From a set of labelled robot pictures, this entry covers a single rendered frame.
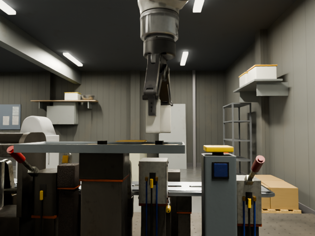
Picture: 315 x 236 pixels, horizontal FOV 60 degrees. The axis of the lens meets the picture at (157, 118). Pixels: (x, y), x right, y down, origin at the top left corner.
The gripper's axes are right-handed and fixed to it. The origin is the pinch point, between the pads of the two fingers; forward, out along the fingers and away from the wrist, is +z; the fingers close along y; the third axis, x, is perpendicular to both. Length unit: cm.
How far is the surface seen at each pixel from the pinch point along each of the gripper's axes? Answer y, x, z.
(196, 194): 26.1, -6.6, 20.5
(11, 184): 14, 50, 17
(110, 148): -7.4, 9.0, 4.2
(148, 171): 12.2, 5.5, 11.8
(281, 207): 333, -99, 103
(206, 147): -0.7, -10.7, 4.3
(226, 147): -0.2, -14.9, 4.3
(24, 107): 743, 614, -77
